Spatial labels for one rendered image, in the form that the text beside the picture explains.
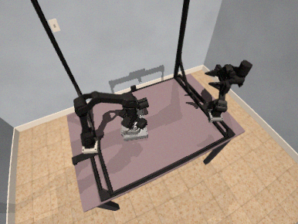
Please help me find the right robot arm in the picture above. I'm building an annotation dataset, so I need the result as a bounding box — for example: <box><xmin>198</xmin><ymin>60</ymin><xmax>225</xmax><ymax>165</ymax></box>
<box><xmin>73</xmin><ymin>91</ymin><xmax>149</xmax><ymax>149</ymax></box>

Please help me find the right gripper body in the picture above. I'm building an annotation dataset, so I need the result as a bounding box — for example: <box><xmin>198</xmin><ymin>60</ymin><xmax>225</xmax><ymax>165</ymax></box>
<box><xmin>119</xmin><ymin>109</ymin><xmax>147</xmax><ymax>129</ymax></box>

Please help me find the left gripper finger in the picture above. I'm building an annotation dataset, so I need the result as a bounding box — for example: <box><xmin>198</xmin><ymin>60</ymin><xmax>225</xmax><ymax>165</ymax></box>
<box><xmin>205</xmin><ymin>66</ymin><xmax>218</xmax><ymax>77</ymax></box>
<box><xmin>208</xmin><ymin>80</ymin><xmax>225</xmax><ymax>92</ymax></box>

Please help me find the dark grey and white toothed gear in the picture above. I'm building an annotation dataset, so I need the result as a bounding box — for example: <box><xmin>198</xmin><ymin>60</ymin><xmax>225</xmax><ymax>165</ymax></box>
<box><xmin>131</xmin><ymin>121</ymin><xmax>137</xmax><ymax>130</ymax></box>

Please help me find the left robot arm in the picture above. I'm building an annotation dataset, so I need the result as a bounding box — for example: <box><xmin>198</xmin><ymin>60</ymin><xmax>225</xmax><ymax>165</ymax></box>
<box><xmin>211</xmin><ymin>60</ymin><xmax>252</xmax><ymax>117</ymax></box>

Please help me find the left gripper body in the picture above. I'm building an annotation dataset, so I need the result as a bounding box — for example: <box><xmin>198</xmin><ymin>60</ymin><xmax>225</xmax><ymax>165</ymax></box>
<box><xmin>215</xmin><ymin>64</ymin><xmax>236</xmax><ymax>94</ymax></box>

